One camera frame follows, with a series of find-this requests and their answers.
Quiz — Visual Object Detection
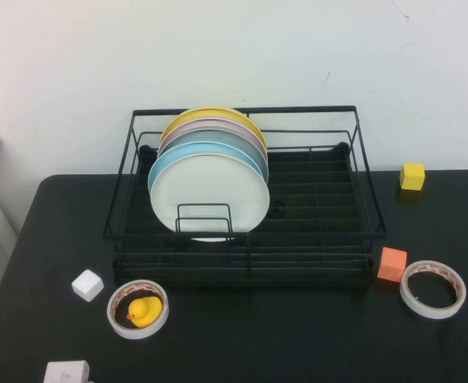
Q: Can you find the yellow plate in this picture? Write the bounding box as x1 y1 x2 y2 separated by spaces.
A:
160 105 267 149

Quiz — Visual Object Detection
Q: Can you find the white tape roll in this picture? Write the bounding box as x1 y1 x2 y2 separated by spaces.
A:
106 279 170 341
399 259 467 320

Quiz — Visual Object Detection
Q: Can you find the yellow rubber duck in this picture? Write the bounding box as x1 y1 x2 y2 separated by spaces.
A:
126 296 164 329

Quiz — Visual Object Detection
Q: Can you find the white cube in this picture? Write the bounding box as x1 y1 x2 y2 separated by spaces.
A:
70 269 105 303

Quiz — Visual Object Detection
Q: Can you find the yellow cube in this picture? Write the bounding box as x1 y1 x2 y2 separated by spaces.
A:
399 162 426 192

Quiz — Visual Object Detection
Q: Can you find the white rectangular block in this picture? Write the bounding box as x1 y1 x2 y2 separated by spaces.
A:
43 361 91 383

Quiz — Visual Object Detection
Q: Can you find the white plate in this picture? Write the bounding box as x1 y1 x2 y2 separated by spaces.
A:
149 154 271 243

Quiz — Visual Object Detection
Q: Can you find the grey plate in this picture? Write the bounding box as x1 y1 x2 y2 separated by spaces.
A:
157 129 269 180

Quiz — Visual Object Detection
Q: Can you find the black plastic drip tray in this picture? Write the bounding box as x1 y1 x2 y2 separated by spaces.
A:
113 142 373 289

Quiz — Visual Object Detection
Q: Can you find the light blue plate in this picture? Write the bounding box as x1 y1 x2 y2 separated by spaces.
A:
147 140 265 192

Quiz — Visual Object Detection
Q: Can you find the pink plate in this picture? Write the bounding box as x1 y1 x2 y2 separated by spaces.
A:
158 117 268 155

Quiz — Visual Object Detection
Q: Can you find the black wire dish rack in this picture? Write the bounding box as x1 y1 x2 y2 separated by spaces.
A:
102 105 388 289

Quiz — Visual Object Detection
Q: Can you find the orange cube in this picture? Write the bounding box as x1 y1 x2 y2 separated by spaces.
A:
376 247 408 283

